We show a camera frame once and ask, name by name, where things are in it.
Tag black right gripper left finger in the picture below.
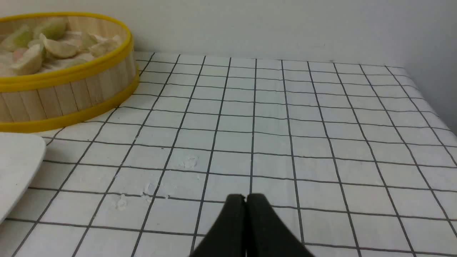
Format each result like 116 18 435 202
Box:
190 194 246 257

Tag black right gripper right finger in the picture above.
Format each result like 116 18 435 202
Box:
246 193 314 257

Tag white square plate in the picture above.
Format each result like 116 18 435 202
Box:
0 132 47 222

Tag checkered white tablecloth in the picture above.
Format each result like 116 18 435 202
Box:
1 52 457 257

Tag yellow rimmed bamboo steamer basket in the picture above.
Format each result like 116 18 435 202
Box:
0 12 139 133

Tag beige dumpling right in steamer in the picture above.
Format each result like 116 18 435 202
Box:
88 35 122 57

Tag white dumpling centre of steamer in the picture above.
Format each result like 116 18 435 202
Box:
39 34 78 59

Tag pink dumpling in steamer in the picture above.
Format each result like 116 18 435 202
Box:
10 44 46 75

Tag green dumpling back of steamer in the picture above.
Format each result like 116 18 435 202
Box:
33 17 67 40

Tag green dumpling left in steamer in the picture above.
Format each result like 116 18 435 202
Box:
1 25 33 52

